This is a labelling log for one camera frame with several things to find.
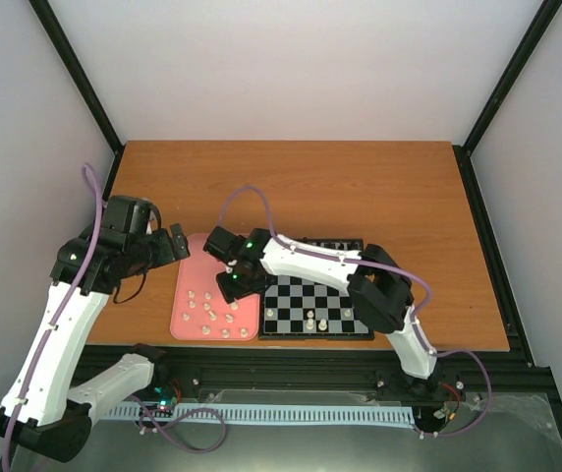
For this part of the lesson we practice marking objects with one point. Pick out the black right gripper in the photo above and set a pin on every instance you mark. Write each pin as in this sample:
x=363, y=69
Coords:
x=230, y=294

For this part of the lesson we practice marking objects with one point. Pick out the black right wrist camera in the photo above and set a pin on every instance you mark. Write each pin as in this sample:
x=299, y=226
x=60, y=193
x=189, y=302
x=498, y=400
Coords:
x=223, y=245

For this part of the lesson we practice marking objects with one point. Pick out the black white chess board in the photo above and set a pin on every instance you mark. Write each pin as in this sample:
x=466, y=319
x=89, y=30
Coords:
x=306, y=296

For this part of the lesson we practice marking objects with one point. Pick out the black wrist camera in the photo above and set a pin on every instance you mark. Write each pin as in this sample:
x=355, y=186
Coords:
x=125, y=214
x=223, y=245

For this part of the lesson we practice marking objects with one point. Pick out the light blue cable duct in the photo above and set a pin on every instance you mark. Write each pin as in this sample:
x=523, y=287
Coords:
x=289, y=415

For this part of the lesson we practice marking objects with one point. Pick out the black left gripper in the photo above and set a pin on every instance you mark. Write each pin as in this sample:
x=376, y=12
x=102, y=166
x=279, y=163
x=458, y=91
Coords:
x=168, y=252

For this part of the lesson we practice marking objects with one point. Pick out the black frame post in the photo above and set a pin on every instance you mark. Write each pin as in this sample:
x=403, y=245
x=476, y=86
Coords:
x=66, y=52
x=534, y=33

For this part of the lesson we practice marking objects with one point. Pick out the row of black chess pieces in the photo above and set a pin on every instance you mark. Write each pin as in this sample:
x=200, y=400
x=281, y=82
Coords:
x=337, y=244

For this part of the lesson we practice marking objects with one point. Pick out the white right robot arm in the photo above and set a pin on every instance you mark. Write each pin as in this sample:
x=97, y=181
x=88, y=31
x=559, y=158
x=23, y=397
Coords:
x=380, y=292

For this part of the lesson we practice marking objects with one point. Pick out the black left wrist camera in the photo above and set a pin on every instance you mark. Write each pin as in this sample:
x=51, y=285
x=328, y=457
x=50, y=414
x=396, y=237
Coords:
x=125, y=214

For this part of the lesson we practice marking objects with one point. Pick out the black left frame post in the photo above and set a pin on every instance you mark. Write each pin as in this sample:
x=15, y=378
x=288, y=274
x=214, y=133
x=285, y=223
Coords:
x=66, y=52

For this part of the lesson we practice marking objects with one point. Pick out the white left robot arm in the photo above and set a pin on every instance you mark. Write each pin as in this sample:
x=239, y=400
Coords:
x=43, y=411

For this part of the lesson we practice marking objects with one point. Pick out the green circuit board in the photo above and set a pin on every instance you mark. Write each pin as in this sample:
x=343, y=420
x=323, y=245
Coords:
x=166, y=404

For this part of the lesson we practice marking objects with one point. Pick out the black right frame post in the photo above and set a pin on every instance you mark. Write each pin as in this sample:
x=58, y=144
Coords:
x=534, y=33

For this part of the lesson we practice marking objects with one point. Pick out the pink plastic tray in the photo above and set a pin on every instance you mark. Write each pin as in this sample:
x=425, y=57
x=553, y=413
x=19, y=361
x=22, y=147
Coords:
x=197, y=273

